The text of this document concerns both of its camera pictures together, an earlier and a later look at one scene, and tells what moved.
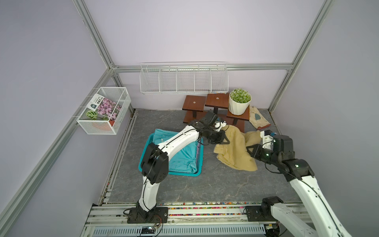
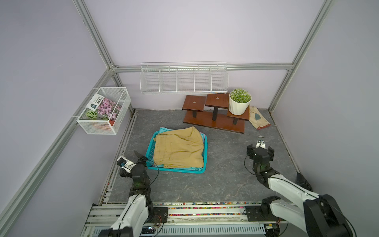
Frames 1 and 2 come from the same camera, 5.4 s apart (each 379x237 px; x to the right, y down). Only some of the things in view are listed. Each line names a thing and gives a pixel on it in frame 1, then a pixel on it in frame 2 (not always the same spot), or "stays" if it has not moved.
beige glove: x=257 y=119 stays
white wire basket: x=102 y=114 stays
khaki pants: x=236 y=153 to x=179 y=149
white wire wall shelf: x=184 y=77 stays
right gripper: x=257 y=150 to x=251 y=151
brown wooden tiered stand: x=195 y=107 stays
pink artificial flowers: x=108 y=109 stays
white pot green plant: x=239 y=100 stays
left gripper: x=220 y=140 to x=143 y=159
